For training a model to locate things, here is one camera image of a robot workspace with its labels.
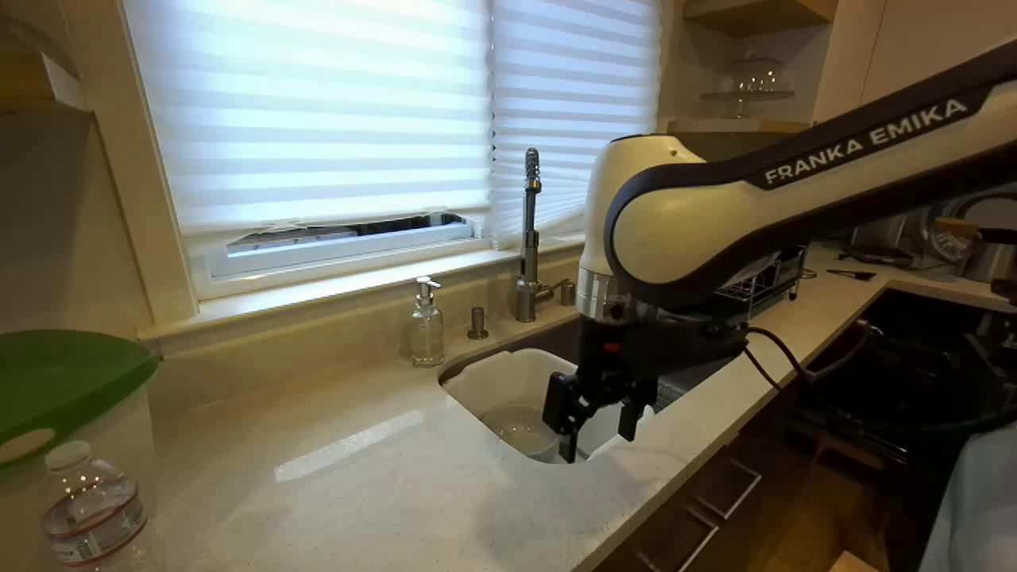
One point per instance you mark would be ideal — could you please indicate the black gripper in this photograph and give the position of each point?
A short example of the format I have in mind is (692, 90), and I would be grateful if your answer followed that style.
(615, 355)

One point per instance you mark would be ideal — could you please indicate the steel spring kitchen tap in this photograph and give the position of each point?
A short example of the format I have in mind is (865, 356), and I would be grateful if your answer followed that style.
(529, 242)

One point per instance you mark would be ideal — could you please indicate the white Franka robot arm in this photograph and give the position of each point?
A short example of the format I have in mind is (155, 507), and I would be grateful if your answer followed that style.
(743, 201)

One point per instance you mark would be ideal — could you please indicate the stainless steel sink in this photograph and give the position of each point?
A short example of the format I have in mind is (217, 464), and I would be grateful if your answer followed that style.
(518, 342)

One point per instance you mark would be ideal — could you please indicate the short steel counter cylinder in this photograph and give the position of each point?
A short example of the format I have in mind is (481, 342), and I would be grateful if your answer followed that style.
(478, 322)
(568, 294)

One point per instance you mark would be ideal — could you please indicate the dark wooden base cabinet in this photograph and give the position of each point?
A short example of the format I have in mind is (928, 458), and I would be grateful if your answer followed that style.
(688, 520)

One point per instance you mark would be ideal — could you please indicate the white window blinds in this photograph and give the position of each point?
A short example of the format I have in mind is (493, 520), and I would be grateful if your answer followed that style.
(319, 279)

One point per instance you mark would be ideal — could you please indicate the white striped window blind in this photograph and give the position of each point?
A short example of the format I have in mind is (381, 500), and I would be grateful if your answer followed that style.
(319, 107)
(575, 73)

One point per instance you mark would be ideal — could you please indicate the clear glassware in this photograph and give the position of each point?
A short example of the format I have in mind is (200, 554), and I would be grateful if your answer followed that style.
(747, 80)

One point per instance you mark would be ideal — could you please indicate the light blue fabric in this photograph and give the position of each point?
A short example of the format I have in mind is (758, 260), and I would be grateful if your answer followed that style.
(974, 509)

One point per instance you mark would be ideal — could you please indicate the clear glass jar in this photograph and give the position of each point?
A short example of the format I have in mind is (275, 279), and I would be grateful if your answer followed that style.
(90, 509)

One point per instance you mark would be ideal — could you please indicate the green plastic bowl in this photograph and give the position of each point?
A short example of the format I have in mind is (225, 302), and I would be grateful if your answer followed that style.
(66, 375)

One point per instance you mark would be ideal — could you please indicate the wooden wall shelf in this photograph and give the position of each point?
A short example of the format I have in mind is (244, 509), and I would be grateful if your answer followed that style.
(758, 10)

